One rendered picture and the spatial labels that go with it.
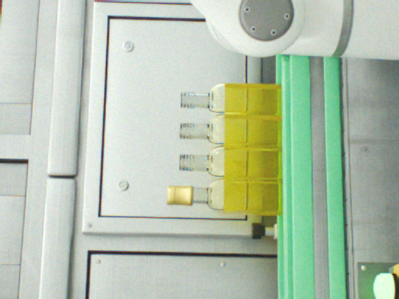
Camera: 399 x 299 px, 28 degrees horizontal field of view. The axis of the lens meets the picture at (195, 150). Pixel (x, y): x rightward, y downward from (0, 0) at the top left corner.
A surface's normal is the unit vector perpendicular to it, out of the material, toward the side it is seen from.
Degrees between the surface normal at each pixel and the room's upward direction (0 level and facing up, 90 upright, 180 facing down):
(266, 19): 92
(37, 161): 90
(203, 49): 90
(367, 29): 95
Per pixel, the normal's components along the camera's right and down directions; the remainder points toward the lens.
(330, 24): -0.24, 0.27
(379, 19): 0.11, 0.20
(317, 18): -0.54, 0.11
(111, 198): 0.04, -0.25
